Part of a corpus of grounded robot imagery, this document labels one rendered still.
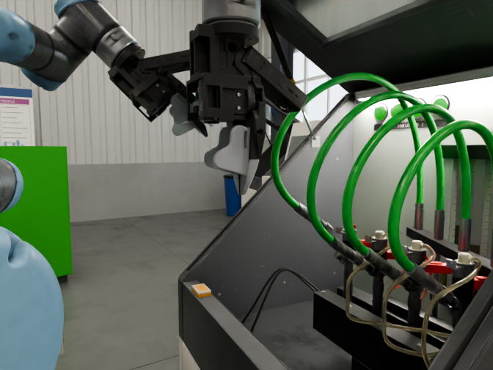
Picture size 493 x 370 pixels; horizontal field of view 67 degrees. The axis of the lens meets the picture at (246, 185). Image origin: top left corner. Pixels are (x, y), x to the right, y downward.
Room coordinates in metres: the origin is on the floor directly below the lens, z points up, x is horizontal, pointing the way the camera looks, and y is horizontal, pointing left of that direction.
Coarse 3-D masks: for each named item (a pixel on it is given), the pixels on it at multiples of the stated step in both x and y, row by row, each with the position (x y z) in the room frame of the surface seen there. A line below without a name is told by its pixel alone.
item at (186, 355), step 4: (184, 344) 0.90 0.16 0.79; (184, 348) 0.89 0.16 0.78; (184, 352) 0.89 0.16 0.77; (188, 352) 0.87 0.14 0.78; (184, 356) 0.89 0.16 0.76; (188, 356) 0.86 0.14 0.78; (184, 360) 0.89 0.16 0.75; (188, 360) 0.86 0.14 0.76; (192, 360) 0.83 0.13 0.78; (184, 364) 0.89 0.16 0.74; (188, 364) 0.86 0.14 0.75; (192, 364) 0.83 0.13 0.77; (196, 364) 0.81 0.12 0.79; (184, 368) 0.89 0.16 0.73; (188, 368) 0.87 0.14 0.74; (192, 368) 0.83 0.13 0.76; (196, 368) 0.81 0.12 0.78
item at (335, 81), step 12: (324, 84) 0.70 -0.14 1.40; (336, 84) 0.72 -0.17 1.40; (384, 84) 0.77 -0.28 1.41; (312, 96) 0.69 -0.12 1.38; (288, 120) 0.67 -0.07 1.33; (408, 120) 0.81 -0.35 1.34; (276, 144) 0.66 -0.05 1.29; (420, 144) 0.82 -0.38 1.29; (276, 156) 0.66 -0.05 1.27; (276, 168) 0.66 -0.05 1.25; (420, 168) 0.82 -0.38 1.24; (276, 180) 0.66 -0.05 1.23; (420, 180) 0.82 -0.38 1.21; (420, 192) 0.82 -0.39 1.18; (420, 204) 0.82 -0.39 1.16
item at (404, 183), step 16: (448, 128) 0.49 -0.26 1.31; (464, 128) 0.51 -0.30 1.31; (480, 128) 0.52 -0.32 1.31; (432, 144) 0.48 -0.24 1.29; (416, 160) 0.47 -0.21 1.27; (400, 192) 0.46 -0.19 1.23; (400, 208) 0.45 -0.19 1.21; (400, 240) 0.46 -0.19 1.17; (400, 256) 0.46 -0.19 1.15; (416, 272) 0.47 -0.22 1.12; (432, 288) 0.48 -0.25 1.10
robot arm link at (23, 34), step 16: (0, 16) 0.56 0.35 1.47; (16, 16) 0.58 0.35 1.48; (0, 32) 0.56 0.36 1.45; (16, 32) 0.57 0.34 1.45; (32, 32) 0.60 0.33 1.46; (0, 48) 0.56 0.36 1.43; (16, 48) 0.58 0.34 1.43; (32, 48) 0.60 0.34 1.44; (48, 48) 0.65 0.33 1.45; (16, 64) 0.61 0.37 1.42; (32, 64) 0.63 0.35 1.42; (48, 64) 0.67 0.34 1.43
